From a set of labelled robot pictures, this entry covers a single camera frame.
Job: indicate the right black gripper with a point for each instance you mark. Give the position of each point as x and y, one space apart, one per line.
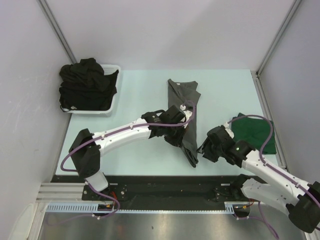
205 148

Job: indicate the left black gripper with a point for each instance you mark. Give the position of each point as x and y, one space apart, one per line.
177 141

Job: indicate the grey t shirt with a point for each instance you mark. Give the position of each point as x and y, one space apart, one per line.
185 97

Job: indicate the white plastic basket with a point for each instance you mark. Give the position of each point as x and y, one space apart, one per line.
108 70

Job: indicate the black t shirts pile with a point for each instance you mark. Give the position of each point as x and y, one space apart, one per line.
86 87

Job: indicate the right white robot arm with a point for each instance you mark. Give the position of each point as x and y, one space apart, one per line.
305 214

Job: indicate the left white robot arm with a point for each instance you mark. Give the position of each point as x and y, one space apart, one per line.
88 148

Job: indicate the green folded t shirt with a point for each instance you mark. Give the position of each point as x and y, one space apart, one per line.
255 131

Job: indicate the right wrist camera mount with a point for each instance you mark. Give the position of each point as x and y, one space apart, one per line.
227 128

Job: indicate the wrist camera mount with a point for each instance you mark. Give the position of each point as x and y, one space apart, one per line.
227 128
187 114

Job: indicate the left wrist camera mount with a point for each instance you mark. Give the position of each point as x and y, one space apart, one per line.
187 114

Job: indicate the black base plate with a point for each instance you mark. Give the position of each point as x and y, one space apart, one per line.
170 193

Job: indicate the aluminium frame rail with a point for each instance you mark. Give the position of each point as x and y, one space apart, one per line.
60 191

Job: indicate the light blue cable duct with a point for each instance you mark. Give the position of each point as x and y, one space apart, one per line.
96 208

